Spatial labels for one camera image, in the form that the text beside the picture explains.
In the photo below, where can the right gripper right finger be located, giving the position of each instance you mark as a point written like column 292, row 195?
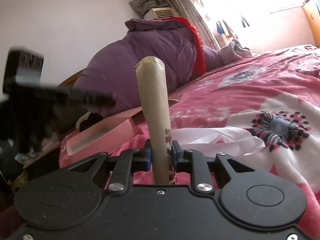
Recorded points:
column 194, row 163

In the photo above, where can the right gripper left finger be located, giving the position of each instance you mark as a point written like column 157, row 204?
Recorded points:
column 125, row 165

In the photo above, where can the beige printed shopping bag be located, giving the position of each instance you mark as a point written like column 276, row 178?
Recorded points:
column 152, row 87

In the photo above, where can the pink cardboard box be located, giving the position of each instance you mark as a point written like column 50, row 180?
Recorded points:
column 123, row 130

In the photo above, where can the purple folded duvet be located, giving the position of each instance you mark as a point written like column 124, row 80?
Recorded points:
column 171, row 48

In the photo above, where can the red floral blanket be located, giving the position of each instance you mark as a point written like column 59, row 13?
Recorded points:
column 275, row 97

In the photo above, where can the white air conditioner unit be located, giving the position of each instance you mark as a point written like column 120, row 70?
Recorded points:
column 160, row 13

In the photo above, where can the striped pink curtain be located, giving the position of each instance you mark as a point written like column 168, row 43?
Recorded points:
column 186, row 9

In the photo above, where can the orange wooden cabinet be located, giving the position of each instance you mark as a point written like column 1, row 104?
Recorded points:
column 312, row 16

